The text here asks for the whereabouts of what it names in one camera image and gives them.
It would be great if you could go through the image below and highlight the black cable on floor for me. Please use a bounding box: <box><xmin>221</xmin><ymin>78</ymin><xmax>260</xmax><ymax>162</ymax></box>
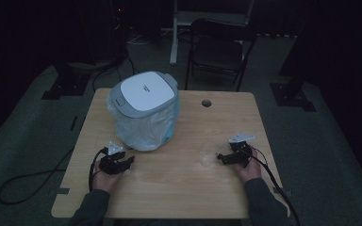
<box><xmin>0</xmin><ymin>147</ymin><xmax>75</xmax><ymax>206</ymax></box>

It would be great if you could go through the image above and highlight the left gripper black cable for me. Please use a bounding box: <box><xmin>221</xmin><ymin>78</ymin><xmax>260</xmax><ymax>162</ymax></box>
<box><xmin>88</xmin><ymin>147</ymin><xmax>109</xmax><ymax>193</ymax></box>

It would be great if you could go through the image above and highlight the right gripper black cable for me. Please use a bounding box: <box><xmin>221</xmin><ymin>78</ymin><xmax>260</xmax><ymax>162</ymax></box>
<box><xmin>250</xmin><ymin>146</ymin><xmax>302</xmax><ymax>226</ymax></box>

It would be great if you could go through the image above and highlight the clear plastic trash bag liner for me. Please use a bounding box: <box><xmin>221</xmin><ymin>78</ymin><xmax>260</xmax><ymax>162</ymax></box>
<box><xmin>107</xmin><ymin>93</ymin><xmax>181</xmax><ymax>153</ymax></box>

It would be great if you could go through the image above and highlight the black cable behind table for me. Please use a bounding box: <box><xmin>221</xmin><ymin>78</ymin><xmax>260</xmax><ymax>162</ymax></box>
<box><xmin>91</xmin><ymin>46</ymin><xmax>140</xmax><ymax>92</ymax></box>

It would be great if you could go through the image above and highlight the black stand base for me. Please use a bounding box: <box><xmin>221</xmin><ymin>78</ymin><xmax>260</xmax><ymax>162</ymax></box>
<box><xmin>41</xmin><ymin>60</ymin><xmax>92</xmax><ymax>101</ymax></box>
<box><xmin>269</xmin><ymin>80</ymin><xmax>317</xmax><ymax>113</ymax></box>

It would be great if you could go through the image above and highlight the clear plastic cup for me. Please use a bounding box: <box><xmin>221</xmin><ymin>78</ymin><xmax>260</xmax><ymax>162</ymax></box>
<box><xmin>199</xmin><ymin>140</ymin><xmax>217</xmax><ymax>168</ymax></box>

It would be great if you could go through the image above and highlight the dark computer tower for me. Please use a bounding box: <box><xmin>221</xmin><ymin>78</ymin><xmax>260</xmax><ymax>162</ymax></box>
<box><xmin>106</xmin><ymin>0</ymin><xmax>129</xmax><ymax>62</ymax></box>

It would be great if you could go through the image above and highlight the person's right hand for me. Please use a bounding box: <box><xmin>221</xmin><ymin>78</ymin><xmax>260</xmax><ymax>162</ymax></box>
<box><xmin>233</xmin><ymin>146</ymin><xmax>263</xmax><ymax>184</ymax></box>

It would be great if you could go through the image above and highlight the white desk frame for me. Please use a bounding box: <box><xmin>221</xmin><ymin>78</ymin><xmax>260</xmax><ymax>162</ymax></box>
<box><xmin>169</xmin><ymin>0</ymin><xmax>256</xmax><ymax>66</ymax></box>

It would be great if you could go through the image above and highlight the grey white lidded trash can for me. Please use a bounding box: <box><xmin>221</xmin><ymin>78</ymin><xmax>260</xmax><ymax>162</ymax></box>
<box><xmin>107</xmin><ymin>71</ymin><xmax>181</xmax><ymax>120</ymax></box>

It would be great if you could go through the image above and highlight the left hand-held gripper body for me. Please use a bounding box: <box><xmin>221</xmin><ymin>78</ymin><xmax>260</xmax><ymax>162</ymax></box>
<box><xmin>99</xmin><ymin>141</ymin><xmax>129</xmax><ymax>176</ymax></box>

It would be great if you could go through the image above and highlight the person's left hand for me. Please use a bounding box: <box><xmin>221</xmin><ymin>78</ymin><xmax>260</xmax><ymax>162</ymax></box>
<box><xmin>91</xmin><ymin>159</ymin><xmax>124</xmax><ymax>193</ymax></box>

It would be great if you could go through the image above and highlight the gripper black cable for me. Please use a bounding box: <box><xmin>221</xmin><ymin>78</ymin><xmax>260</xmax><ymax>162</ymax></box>
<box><xmin>88</xmin><ymin>147</ymin><xmax>109</xmax><ymax>193</ymax></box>
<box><xmin>250</xmin><ymin>146</ymin><xmax>302</xmax><ymax>226</ymax></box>

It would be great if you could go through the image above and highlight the black folding chair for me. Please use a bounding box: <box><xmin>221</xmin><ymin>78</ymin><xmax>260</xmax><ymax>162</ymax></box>
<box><xmin>184</xmin><ymin>18</ymin><xmax>259</xmax><ymax>93</ymax></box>

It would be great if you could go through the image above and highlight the small black floor strip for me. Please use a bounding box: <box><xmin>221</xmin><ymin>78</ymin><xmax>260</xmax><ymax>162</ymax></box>
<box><xmin>69</xmin><ymin>115</ymin><xmax>79</xmax><ymax>132</ymax></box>

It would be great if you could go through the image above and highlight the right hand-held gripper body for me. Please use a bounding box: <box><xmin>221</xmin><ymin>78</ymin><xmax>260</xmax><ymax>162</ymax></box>
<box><xmin>227</xmin><ymin>133</ymin><xmax>256</xmax><ymax>167</ymax></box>

